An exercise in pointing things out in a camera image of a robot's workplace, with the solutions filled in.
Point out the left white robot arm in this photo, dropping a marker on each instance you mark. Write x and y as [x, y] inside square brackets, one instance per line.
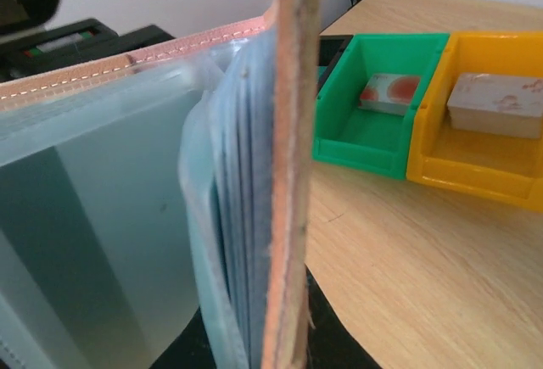
[28, 50]

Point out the red patterned card stack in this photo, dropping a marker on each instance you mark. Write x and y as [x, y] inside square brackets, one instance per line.
[389, 93]

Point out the beige card stack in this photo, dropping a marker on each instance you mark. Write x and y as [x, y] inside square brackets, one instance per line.
[505, 105]

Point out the green bin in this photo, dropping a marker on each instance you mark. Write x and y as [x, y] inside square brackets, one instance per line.
[363, 139]

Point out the black bin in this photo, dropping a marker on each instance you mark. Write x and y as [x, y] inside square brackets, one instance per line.
[330, 52]

